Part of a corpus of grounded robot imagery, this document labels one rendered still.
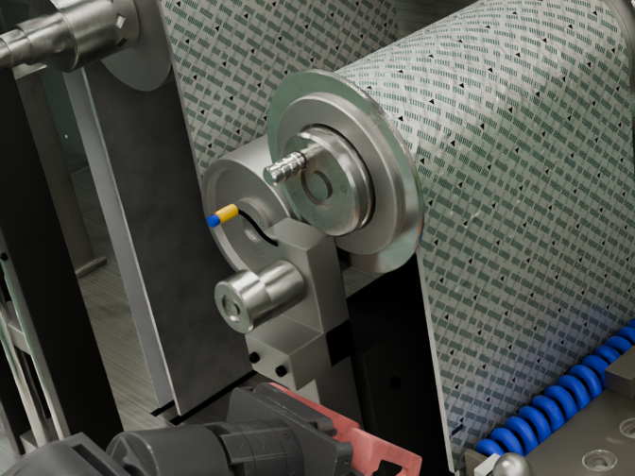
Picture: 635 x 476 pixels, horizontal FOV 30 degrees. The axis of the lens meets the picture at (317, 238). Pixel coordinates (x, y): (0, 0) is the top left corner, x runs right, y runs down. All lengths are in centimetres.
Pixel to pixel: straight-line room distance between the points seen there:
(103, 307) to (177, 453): 79
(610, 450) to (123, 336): 67
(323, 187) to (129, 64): 26
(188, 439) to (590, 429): 34
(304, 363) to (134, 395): 45
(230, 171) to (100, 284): 60
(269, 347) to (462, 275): 14
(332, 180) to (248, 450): 19
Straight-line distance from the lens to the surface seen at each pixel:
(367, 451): 71
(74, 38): 91
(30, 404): 117
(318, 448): 70
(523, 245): 86
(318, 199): 79
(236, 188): 92
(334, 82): 76
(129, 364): 132
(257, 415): 74
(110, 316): 142
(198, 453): 67
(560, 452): 88
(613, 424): 90
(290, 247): 82
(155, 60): 95
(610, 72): 90
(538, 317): 90
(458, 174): 79
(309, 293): 83
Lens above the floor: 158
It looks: 28 degrees down
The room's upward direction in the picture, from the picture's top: 11 degrees counter-clockwise
